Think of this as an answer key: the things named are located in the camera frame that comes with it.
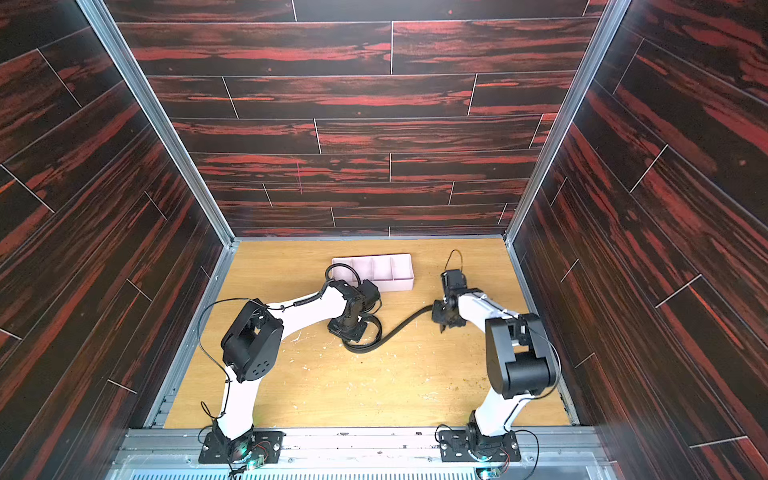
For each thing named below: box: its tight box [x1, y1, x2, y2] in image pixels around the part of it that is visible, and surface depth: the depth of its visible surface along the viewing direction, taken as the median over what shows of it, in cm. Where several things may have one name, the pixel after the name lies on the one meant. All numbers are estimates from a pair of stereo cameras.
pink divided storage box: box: [331, 253, 415, 293], surface depth 110 cm
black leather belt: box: [343, 304, 434, 353], surface depth 95 cm
